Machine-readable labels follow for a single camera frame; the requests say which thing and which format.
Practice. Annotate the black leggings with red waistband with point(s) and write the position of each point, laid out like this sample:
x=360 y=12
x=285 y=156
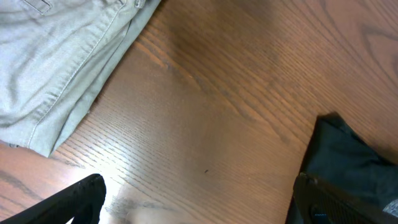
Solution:
x=337 y=155

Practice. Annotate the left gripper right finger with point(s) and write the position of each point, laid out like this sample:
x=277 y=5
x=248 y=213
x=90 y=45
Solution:
x=320 y=202

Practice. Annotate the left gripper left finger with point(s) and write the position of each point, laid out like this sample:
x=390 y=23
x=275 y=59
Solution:
x=79 y=203

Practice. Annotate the folded khaki pants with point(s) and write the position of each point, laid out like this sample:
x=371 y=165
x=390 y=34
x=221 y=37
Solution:
x=56 y=55

